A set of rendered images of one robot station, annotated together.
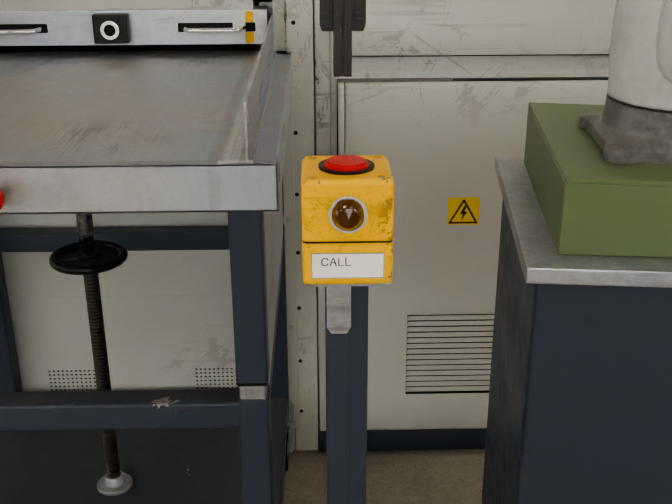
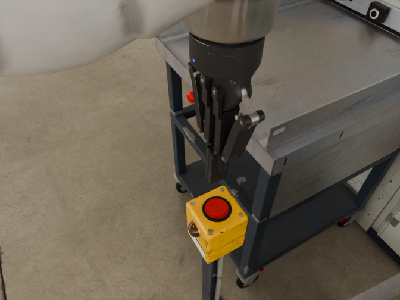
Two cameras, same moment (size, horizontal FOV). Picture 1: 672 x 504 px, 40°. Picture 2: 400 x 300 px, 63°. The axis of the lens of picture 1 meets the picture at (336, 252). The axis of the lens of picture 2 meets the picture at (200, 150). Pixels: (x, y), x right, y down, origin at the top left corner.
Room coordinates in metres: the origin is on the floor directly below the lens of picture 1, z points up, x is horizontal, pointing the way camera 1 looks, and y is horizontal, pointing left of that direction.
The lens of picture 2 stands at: (0.61, -0.26, 1.37)
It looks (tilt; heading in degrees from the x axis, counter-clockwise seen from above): 47 degrees down; 62
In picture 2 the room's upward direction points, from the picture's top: straight up
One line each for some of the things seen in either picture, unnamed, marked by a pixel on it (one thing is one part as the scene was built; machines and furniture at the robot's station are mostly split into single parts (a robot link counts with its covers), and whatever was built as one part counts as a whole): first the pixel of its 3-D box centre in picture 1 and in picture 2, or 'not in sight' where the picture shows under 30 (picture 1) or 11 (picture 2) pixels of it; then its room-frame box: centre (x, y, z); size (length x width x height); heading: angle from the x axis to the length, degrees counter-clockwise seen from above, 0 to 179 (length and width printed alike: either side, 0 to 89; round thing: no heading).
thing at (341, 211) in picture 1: (348, 216); (192, 230); (0.73, -0.01, 0.87); 0.03 x 0.01 x 0.03; 91
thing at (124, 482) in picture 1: (114, 479); not in sight; (1.30, 0.38, 0.18); 0.06 x 0.06 x 0.02
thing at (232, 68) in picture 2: not in sight; (224, 67); (0.77, -0.01, 1.18); 0.08 x 0.07 x 0.09; 91
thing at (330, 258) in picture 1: (346, 218); (215, 224); (0.77, -0.01, 0.85); 0.08 x 0.08 x 0.10; 1
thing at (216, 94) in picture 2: not in sight; (226, 121); (0.77, -0.02, 1.11); 0.04 x 0.01 x 0.11; 1
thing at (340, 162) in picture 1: (346, 168); (216, 209); (0.78, -0.01, 0.90); 0.04 x 0.04 x 0.02
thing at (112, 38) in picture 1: (111, 28); (376, 12); (1.61, 0.39, 0.90); 0.06 x 0.03 x 0.05; 91
